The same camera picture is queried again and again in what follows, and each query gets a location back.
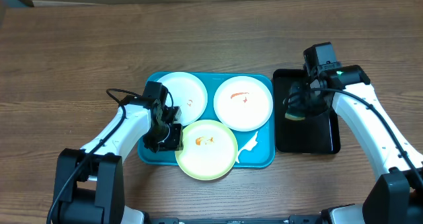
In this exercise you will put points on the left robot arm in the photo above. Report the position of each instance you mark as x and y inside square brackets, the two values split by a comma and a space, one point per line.
[89, 182]

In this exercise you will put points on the white plate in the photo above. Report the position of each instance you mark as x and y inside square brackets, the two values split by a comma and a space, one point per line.
[189, 93]
[243, 103]

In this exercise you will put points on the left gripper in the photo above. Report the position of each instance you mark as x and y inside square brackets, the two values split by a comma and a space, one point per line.
[175, 143]

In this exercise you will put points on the white plate upper right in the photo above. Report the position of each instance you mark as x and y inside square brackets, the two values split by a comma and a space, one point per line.
[243, 103]

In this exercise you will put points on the white plate upper left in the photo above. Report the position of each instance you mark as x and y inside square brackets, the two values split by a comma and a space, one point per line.
[189, 93]

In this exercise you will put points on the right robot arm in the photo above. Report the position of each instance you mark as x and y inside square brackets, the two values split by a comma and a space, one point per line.
[397, 194]

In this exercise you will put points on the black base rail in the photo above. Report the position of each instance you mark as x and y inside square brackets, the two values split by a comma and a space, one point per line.
[292, 219]

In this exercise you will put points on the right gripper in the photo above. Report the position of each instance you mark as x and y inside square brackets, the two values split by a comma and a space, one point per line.
[297, 105]

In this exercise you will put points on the black rectangular tray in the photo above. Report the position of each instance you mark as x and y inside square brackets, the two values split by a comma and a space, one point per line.
[317, 134]

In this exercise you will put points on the green yellow sponge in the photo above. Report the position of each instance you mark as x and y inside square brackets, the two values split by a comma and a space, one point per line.
[294, 115]

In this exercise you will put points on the teal plastic tray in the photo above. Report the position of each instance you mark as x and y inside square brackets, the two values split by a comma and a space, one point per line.
[261, 155]

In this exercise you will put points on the yellow-green plate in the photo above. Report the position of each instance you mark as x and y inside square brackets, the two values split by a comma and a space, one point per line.
[209, 150]

